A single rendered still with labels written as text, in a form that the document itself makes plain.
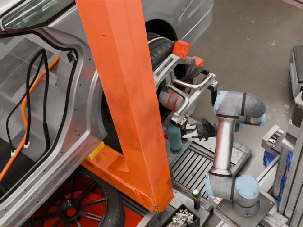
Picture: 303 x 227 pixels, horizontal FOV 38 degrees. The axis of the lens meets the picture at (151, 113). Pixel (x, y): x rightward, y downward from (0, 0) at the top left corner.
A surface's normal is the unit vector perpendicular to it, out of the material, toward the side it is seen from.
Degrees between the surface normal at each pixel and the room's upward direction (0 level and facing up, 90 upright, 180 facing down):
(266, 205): 0
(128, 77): 90
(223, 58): 0
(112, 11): 90
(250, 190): 8
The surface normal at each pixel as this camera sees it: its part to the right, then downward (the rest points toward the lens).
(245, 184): 0.01, -0.58
